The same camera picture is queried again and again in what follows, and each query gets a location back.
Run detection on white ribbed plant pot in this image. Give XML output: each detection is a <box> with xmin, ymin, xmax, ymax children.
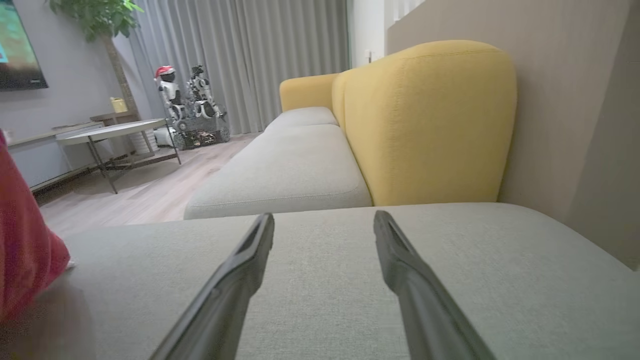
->
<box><xmin>131</xmin><ymin>129</ymin><xmax>160</xmax><ymax>155</ymax></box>

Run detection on low grey tv cabinet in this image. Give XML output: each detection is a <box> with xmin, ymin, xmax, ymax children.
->
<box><xmin>0</xmin><ymin>121</ymin><xmax>131</xmax><ymax>193</ymax></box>

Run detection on tracked robot vehicle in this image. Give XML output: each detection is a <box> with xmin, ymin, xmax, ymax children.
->
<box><xmin>170</xmin><ymin>116</ymin><xmax>232</xmax><ymax>151</ymax></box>

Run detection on red shorts with white band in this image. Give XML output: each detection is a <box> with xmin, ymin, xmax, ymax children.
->
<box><xmin>0</xmin><ymin>129</ymin><xmax>76</xmax><ymax>321</ymax></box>

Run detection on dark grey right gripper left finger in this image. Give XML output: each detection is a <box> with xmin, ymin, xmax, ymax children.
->
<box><xmin>149</xmin><ymin>212</ymin><xmax>276</xmax><ymax>360</ymax></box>

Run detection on grey pleated curtain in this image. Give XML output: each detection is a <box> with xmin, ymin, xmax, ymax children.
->
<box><xmin>112</xmin><ymin>0</ymin><xmax>351</xmax><ymax>136</ymax></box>

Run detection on wall-mounted television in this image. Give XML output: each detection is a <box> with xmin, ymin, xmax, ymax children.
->
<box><xmin>0</xmin><ymin>0</ymin><xmax>49</xmax><ymax>92</ymax></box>

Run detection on large grey sofa chaise cushion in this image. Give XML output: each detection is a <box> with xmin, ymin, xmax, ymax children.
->
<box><xmin>0</xmin><ymin>202</ymin><xmax>640</xmax><ymax>360</ymax></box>

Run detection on white toy robot red hat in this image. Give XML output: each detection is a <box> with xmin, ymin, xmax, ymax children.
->
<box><xmin>154</xmin><ymin>65</ymin><xmax>187</xmax><ymax>123</ymax></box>

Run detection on grey coffee table metal legs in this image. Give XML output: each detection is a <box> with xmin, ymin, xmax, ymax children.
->
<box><xmin>56</xmin><ymin>118</ymin><xmax>182</xmax><ymax>195</ymax></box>

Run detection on green potted tree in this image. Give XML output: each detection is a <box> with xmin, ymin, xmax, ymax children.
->
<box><xmin>46</xmin><ymin>0</ymin><xmax>146</xmax><ymax>121</ymax></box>

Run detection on grey sofa seat cushion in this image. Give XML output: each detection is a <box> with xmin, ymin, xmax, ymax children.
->
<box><xmin>183</xmin><ymin>124</ymin><xmax>374</xmax><ymax>221</ymax></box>
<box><xmin>263</xmin><ymin>106</ymin><xmax>340</xmax><ymax>133</ymax></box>

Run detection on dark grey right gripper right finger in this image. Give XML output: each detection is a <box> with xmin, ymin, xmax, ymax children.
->
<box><xmin>373</xmin><ymin>210</ymin><xmax>497</xmax><ymax>360</ymax></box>

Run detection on black and white toy robot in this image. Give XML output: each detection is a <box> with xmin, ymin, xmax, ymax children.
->
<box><xmin>186</xmin><ymin>64</ymin><xmax>226</xmax><ymax>121</ymax></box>

